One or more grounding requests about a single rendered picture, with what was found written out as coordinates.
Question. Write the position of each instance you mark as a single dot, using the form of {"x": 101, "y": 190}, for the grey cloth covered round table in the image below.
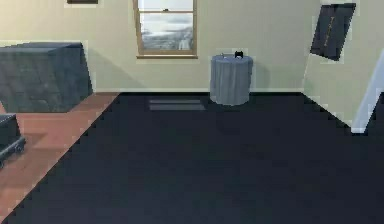
{"x": 230, "y": 81}

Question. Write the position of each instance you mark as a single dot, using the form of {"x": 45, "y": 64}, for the small grey object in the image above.
{"x": 224, "y": 55}

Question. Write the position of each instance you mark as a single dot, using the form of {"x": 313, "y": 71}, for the small black object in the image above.
{"x": 238, "y": 54}

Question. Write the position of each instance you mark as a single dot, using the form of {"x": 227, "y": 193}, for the wooden framed window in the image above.
{"x": 166, "y": 30}

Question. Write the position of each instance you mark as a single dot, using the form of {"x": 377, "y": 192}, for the dark grey sofa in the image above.
{"x": 40, "y": 78}

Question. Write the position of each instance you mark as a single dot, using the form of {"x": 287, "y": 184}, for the white room door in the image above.
{"x": 370, "y": 96}

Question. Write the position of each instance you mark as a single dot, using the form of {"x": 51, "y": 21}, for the dark grey wheeled ottoman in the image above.
{"x": 8, "y": 136}

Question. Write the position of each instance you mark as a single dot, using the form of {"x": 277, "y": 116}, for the dark brown wall picture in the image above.
{"x": 82, "y": 1}

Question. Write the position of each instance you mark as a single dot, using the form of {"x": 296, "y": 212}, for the dark framed wall picture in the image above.
{"x": 331, "y": 31}

